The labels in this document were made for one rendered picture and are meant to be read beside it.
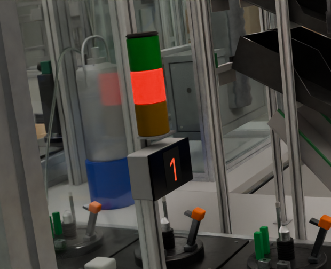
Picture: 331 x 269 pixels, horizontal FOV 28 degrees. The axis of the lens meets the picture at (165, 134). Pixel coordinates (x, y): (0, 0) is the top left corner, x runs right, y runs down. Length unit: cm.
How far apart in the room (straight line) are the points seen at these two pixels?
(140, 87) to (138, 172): 13
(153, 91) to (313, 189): 191
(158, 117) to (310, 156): 46
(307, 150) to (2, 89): 111
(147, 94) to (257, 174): 133
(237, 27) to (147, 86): 144
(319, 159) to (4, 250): 111
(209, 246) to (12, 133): 107
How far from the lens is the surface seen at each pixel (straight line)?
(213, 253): 133
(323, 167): 138
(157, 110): 101
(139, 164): 100
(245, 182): 221
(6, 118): 32
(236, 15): 242
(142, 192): 101
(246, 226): 179
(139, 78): 101
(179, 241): 135
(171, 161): 103
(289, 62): 133
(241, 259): 129
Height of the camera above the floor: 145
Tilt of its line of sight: 11 degrees down
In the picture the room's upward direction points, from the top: 7 degrees counter-clockwise
